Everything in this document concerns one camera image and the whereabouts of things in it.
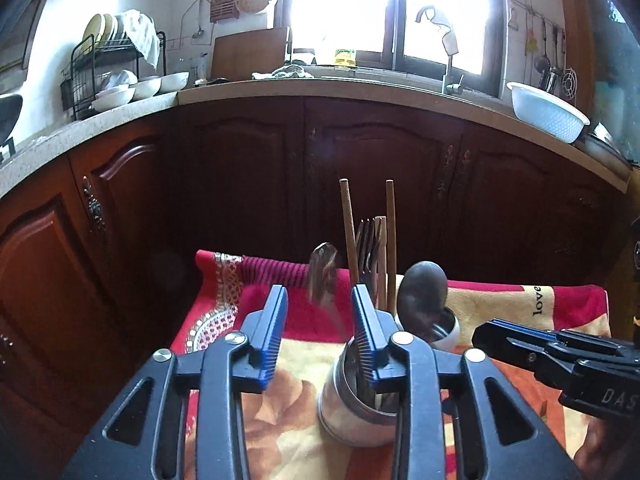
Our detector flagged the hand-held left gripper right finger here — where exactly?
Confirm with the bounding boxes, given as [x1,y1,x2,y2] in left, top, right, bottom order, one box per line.
[350,284,583,480]

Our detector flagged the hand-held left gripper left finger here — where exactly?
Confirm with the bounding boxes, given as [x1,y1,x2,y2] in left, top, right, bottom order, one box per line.
[62,284,290,480]

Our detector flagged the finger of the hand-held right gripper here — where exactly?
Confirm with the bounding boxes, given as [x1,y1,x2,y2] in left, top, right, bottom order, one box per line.
[471,321,577,387]
[491,317,617,350]

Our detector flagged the large steel spoon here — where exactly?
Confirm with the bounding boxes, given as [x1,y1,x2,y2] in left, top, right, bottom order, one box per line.
[397,261,449,342]

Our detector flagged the small steel spoon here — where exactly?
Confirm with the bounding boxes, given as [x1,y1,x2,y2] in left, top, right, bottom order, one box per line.
[306,242,352,347]

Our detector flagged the white jar with metal rim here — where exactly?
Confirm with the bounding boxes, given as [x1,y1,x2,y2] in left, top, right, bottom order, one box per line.
[317,307,462,448]

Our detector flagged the brown wooden chopstick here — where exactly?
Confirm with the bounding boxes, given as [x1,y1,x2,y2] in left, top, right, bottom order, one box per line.
[339,178,361,286]
[385,179,399,312]

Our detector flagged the hanging steel utensils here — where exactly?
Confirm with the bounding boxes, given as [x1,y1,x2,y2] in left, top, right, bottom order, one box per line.
[531,15,569,94]

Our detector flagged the printed blanket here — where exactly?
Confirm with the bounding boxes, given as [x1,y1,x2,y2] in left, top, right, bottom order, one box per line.
[170,249,613,480]

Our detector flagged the steel pan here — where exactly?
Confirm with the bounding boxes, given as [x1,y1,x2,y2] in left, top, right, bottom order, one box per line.
[580,131,633,172]

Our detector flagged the white plastic basin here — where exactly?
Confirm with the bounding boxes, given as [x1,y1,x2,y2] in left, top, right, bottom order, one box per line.
[506,81,591,145]

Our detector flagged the stone kitchen countertop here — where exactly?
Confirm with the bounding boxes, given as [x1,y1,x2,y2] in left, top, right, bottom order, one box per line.
[0,74,633,202]

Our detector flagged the grey dish cloth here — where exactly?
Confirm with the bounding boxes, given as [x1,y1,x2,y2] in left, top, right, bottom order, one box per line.
[251,63,315,81]

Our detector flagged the white bowl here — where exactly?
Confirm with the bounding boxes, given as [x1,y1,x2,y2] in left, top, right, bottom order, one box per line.
[158,72,190,94]
[91,89,136,113]
[97,70,139,92]
[131,77,162,100]

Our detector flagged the clear measuring jug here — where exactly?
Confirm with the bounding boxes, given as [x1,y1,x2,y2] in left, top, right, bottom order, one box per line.
[188,54,210,84]

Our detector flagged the wooden cutting board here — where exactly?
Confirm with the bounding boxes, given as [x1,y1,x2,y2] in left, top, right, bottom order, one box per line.
[210,26,291,82]

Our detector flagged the steel faucet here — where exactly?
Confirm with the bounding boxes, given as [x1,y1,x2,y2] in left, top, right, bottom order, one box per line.
[416,5,467,96]

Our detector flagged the white towel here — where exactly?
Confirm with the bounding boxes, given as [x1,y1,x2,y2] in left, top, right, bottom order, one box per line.
[119,9,161,68]

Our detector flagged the kitchen window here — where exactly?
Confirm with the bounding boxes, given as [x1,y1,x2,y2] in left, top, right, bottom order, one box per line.
[274,0,507,99]

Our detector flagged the black wok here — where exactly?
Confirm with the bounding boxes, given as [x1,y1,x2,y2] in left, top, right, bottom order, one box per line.
[0,93,24,144]

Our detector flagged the white plate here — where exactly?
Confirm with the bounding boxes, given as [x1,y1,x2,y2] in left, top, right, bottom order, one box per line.
[102,14,122,47]

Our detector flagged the cream plate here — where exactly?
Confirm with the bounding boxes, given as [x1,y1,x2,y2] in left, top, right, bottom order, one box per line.
[82,13,108,56]

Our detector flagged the metal cabinet handle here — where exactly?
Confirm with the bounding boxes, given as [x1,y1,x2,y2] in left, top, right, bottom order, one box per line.
[82,176,106,234]

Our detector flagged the round wire skimmer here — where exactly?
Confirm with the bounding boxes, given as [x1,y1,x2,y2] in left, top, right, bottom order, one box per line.
[560,67,580,99]

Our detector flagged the black wire dish rack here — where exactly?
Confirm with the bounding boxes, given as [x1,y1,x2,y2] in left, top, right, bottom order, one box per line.
[60,31,167,122]

